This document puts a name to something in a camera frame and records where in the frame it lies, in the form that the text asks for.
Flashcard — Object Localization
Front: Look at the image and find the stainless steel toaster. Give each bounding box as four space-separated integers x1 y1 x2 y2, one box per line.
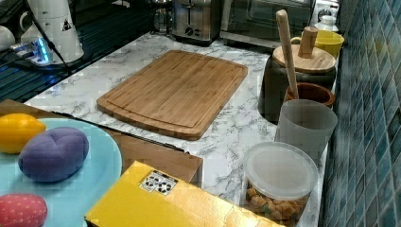
172 0 220 45

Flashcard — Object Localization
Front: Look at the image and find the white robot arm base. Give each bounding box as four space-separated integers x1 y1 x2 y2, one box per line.
11 0 93 70

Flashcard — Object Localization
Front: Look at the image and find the black toaster oven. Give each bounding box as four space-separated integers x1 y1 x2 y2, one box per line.
219 0 315 48

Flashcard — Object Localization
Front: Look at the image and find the bamboo cutting board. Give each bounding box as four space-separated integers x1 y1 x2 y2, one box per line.
96 50 248 140

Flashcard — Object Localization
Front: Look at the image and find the brown cardboard box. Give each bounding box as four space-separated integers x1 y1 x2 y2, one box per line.
0 99 203 187

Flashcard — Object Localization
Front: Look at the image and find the yellow cardboard box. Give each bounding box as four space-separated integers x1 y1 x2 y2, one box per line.
85 162 283 227

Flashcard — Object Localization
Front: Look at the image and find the clear snack container with lid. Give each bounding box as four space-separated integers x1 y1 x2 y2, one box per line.
240 142 318 227

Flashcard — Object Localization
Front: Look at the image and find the frosted plastic cup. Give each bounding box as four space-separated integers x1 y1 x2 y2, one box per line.
274 99 338 164

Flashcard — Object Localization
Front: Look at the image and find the brown wooden mortar bowl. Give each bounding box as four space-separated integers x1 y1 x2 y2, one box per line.
282 82 335 110

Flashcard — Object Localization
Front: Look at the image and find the dark canister with wooden lid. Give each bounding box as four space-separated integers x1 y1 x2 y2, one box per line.
258 46 337 124

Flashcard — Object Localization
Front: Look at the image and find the wooden pestle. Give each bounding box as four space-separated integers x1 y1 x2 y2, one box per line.
276 9 299 99

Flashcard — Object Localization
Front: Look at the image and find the yellow mug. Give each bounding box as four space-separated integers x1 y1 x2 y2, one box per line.
290 26 344 59

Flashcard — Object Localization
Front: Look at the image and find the purple plush fruit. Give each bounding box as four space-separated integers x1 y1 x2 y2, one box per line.
18 127 89 183

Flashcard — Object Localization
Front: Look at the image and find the light blue plate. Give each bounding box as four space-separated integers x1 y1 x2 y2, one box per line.
0 118 122 227

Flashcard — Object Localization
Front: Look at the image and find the yellow plush lemon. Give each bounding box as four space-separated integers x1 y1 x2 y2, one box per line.
0 113 46 154

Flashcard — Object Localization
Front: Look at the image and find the red plush strawberry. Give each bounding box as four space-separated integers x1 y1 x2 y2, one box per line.
0 193 47 227

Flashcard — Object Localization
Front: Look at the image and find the white rounded object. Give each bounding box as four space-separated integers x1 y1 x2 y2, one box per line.
0 26 15 51

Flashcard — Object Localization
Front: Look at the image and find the black cable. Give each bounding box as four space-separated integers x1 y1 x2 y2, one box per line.
22 0 72 74

